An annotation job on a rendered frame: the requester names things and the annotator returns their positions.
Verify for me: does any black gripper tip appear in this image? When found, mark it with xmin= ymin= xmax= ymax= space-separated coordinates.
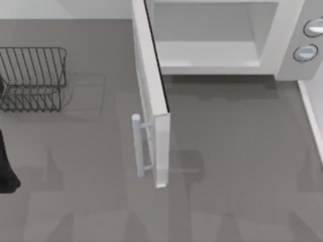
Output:
xmin=0 ymin=129 xmax=21 ymax=194

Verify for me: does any white microwave door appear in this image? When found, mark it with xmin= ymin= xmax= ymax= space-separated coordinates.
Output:
xmin=131 ymin=0 xmax=171 ymax=190

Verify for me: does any dark wire basket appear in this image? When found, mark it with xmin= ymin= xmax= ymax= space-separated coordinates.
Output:
xmin=0 ymin=47 xmax=68 ymax=113

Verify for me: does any pale metal door handle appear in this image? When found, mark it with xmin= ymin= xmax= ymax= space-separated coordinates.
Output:
xmin=131 ymin=113 xmax=154 ymax=178

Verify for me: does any pale microwave oven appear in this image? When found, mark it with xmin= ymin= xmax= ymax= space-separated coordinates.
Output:
xmin=144 ymin=0 xmax=323 ymax=81

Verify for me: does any round grey microwave knob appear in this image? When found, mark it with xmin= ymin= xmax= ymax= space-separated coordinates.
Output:
xmin=302 ymin=17 xmax=323 ymax=38
xmin=293 ymin=44 xmax=318 ymax=62

